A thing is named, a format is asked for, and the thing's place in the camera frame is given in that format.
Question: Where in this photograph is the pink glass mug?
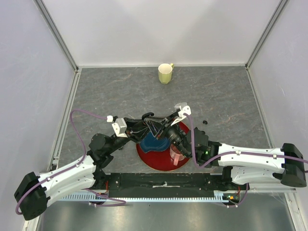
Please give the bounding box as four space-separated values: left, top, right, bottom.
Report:
170 144 185 166

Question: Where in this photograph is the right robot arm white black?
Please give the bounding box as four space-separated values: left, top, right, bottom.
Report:
144 117 307 190

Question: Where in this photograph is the slotted cable duct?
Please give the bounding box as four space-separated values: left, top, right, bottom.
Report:
60 191 234 203

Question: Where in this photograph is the right aluminium frame post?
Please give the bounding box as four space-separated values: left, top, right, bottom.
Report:
245 0 289 71

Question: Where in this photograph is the round red tray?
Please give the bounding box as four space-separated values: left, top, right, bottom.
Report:
136 121 191 172

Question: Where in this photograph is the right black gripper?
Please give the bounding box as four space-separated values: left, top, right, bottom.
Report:
144 113 190 158

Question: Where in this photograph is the black earbud case gold rim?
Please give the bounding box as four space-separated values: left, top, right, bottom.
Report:
141 112 154 124

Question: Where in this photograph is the left aluminium frame post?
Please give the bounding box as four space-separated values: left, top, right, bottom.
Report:
34 0 79 72

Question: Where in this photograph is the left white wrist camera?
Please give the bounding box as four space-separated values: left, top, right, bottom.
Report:
106 115 128 138

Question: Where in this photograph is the blue leaf-shaped dish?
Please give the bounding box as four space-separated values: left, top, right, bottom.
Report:
140 135 170 153

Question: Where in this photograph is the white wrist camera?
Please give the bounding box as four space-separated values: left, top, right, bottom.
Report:
106 115 128 138
175 102 191 123

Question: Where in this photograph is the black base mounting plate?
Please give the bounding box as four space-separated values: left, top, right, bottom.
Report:
91 173 246 198

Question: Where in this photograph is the aluminium frame post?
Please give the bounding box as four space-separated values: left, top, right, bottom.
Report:
34 0 79 72
245 0 289 71

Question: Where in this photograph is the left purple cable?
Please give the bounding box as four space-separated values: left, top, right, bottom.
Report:
15 109 127 215

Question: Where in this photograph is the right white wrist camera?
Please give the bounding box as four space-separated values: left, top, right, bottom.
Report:
175 102 191 123

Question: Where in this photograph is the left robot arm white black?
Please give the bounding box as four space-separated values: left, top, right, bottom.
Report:
14 113 173 220

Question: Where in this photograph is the yellow-green ceramic mug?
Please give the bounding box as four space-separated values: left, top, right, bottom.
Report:
158 64 174 84

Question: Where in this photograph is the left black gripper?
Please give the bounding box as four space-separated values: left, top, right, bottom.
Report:
107 116 150 154

